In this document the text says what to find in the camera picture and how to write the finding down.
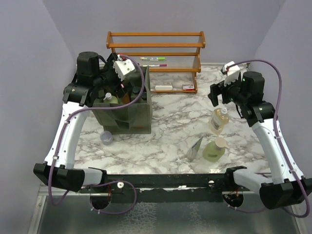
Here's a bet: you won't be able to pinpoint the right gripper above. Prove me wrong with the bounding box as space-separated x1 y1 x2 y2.
207 74 247 106

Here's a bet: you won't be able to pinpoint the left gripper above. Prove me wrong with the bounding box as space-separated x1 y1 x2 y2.
93 53 134 97

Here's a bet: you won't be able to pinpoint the green lotion pump bottle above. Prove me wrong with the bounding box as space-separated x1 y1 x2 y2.
102 92 119 104

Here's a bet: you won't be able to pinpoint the amber mouthwash bottle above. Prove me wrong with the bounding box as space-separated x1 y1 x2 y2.
209 107 230 135

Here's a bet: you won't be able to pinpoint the green canvas bag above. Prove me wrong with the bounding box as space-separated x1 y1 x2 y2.
93 67 153 135

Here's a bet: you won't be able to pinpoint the orange bottle pink cap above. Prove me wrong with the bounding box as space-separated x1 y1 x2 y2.
119 84 130 104

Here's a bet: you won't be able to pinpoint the clear square bottle black caps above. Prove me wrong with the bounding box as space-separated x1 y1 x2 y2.
141 92 147 102

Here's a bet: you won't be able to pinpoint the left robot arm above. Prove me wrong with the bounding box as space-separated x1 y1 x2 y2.
33 52 120 193

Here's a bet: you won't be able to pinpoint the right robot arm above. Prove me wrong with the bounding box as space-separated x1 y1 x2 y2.
208 71 312 209

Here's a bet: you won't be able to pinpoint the red card box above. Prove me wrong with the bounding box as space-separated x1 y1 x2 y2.
182 84 195 91

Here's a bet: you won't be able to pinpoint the wooden shelf rack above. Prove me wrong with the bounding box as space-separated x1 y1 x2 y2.
106 31 206 94

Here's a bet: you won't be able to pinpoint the green marker pen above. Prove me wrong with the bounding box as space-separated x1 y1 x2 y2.
140 57 166 61

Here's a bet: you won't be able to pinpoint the white eraser case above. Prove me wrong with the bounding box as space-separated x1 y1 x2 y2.
155 84 173 91

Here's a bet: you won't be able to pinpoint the small blue cup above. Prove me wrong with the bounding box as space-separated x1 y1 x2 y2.
100 131 113 145

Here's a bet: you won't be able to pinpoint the magenta marker pen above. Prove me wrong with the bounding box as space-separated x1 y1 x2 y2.
142 64 167 67

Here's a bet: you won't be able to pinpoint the green soap pump dispenser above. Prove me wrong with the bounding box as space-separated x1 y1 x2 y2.
203 137 229 162

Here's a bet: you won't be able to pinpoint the silver foil pouch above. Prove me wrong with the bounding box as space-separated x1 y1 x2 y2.
186 136 203 161

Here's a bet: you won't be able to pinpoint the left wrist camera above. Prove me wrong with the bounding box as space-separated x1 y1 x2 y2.
113 55 136 81

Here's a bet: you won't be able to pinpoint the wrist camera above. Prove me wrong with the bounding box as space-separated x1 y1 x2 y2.
113 55 136 81
221 61 240 86

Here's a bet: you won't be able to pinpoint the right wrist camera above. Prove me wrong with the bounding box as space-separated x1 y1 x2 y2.
221 61 240 86

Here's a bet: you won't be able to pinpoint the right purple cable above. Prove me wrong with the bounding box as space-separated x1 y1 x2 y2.
223 59 312 218

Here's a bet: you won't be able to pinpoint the purple cable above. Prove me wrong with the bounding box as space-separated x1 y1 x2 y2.
223 59 312 218
47 55 146 215

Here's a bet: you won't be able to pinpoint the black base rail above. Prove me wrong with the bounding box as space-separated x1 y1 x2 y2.
81 173 246 214

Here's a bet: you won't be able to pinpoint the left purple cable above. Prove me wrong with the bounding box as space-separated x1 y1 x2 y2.
47 55 146 215

